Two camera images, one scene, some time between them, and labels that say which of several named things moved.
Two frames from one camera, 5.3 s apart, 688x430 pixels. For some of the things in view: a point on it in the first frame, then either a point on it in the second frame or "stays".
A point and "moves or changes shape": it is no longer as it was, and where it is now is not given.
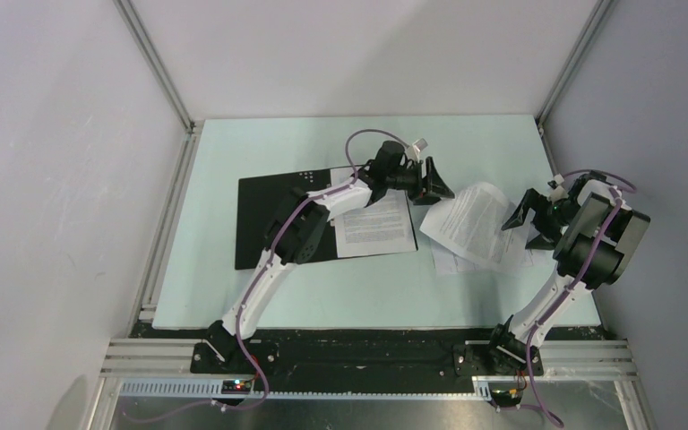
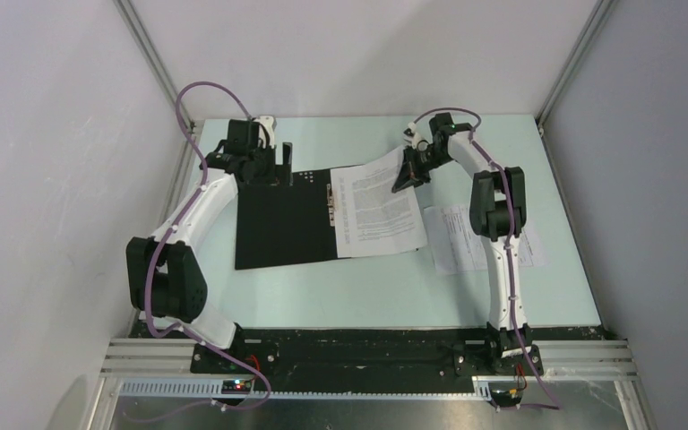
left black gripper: (435, 189) to (274, 176)
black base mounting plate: (366, 359) stays
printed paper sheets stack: (470, 239) stays
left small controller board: (236, 387) stays
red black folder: (256, 199) stays
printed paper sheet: (473, 225) to (371, 219)
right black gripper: (549, 236) to (406, 178)
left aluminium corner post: (129, 13) stays
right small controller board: (504, 397) stays
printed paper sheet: (384, 226) moves or changes shape
